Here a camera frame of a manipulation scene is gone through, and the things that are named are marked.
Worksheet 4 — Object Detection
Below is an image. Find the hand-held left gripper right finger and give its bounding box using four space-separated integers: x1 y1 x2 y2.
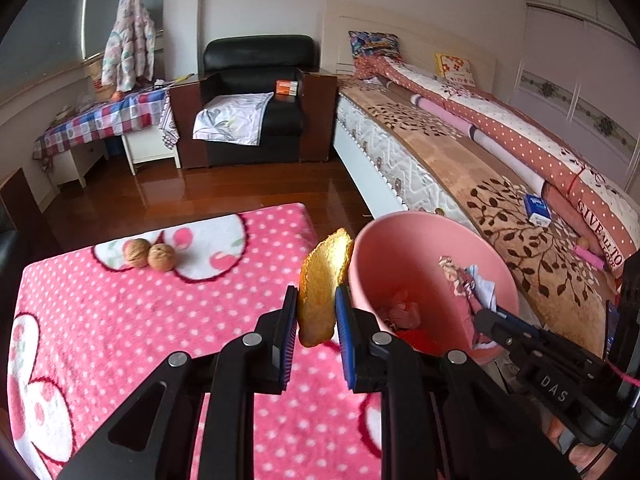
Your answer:
334 284 582 480

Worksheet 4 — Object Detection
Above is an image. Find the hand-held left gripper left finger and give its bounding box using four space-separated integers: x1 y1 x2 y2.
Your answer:
59 285 299 480

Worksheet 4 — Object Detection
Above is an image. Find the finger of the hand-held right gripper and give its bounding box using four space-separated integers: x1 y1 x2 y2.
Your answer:
492 309 552 347
472 309 539 362

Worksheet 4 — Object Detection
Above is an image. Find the small pink wrapper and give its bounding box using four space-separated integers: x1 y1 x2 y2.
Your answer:
437 255 499 350

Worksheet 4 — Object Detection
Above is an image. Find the yellow foam net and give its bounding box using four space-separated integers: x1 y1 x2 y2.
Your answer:
298 227 355 348

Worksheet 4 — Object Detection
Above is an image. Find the red foam net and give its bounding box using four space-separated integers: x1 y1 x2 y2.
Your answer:
395 329 446 358

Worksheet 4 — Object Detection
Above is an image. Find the pink plastic basin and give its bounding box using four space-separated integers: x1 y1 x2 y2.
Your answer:
348 211 520 367

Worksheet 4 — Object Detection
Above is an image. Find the person's right hand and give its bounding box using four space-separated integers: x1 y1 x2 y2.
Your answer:
545 417 627 479

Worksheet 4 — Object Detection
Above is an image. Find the pink tube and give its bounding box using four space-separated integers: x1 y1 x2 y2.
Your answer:
575 237 608 271

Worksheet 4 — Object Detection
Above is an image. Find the blue and white box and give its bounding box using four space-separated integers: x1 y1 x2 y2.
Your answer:
523 193 552 226

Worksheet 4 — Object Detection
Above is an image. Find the brown leaf pattern bed cover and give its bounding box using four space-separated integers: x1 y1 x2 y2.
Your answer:
340 80 626 356

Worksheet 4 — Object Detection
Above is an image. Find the brown walnut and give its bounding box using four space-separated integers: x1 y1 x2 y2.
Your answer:
147 243 177 273
123 238 152 268

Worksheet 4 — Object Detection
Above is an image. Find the pink polka dot blanket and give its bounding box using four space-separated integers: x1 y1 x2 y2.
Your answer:
7 202 396 480

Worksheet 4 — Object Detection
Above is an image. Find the bed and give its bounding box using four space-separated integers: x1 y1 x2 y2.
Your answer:
320 0 640 311

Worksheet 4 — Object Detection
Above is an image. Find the red polka dot quilt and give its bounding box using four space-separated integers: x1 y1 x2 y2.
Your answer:
352 52 640 271

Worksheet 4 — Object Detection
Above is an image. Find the white floral cloth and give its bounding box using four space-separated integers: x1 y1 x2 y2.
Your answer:
192 92 275 147

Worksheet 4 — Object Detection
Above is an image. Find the white side table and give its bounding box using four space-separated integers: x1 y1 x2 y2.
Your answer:
121 120 182 177

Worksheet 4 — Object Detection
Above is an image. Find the yellow flower pillow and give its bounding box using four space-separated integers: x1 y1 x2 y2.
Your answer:
435 53 477 86

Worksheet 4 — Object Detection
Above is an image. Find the white drawer cabinet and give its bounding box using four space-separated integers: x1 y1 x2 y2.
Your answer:
55 139 110 188

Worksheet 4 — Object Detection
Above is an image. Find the white wardrobe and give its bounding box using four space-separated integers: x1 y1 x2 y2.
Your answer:
507 0 640 196

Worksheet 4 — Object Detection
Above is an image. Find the black armchair with floral cloth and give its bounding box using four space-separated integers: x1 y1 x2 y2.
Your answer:
170 35 341 170

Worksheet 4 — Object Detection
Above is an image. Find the checked tablecloth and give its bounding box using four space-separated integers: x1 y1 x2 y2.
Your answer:
32 87 180 161

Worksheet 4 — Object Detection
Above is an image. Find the dark printed pillow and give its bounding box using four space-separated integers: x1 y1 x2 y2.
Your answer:
347 30 401 61

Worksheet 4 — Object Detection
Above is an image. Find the woven basket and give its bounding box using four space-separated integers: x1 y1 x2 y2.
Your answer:
89 57 118 102

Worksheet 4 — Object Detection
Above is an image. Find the white printed puffer jacket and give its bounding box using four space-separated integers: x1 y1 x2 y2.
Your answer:
101 0 156 90

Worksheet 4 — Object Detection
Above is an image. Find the window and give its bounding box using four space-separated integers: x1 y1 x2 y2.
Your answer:
0 0 166 86

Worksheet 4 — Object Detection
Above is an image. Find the red cord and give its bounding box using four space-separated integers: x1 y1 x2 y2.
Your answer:
607 362 640 387

